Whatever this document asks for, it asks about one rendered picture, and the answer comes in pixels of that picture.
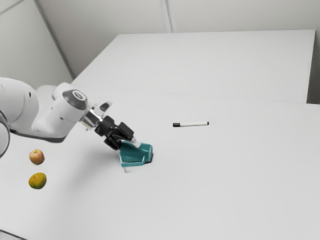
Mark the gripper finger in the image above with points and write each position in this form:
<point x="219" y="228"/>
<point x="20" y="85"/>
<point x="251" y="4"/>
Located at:
<point x="135" y="143"/>

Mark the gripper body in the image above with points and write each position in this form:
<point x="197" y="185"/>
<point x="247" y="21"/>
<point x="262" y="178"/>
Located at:
<point x="113" y="131"/>

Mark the teal faceted mug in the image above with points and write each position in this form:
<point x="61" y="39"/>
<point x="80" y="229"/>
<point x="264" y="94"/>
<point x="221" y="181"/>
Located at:
<point x="136" y="156"/>

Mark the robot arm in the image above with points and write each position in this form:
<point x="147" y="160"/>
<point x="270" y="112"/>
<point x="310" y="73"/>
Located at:
<point x="22" y="110"/>

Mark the white marker pen black cap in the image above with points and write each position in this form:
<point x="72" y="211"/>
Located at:
<point x="190" y="124"/>

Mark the red apple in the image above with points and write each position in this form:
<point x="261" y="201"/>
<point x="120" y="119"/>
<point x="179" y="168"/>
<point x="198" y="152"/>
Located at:
<point x="36" y="157"/>

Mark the orange green citrus fruit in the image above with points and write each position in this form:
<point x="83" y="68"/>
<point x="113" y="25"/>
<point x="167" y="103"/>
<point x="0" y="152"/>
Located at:
<point x="37" y="180"/>

